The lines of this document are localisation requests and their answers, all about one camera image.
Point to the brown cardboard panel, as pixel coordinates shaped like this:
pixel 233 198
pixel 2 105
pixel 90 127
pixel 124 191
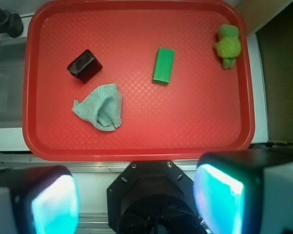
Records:
pixel 257 13

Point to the green rectangular block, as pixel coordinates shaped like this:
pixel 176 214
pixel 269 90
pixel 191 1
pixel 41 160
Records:
pixel 163 66

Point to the light blue cloth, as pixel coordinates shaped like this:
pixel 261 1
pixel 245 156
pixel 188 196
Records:
pixel 102 108

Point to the aluminium rail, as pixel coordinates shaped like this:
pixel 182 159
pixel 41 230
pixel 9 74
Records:
pixel 93 222

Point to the grey faucet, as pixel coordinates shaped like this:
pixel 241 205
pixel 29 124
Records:
pixel 10 24

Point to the green plush toy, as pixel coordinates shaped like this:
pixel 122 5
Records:
pixel 228 47

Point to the grey sink basin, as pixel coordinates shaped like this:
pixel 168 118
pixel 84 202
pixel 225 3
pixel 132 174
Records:
pixel 12 61

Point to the black box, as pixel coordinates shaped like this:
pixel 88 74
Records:
pixel 85 66

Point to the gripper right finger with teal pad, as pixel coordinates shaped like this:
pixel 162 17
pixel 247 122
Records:
pixel 246 192

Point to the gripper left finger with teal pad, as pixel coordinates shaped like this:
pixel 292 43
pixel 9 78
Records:
pixel 39 200

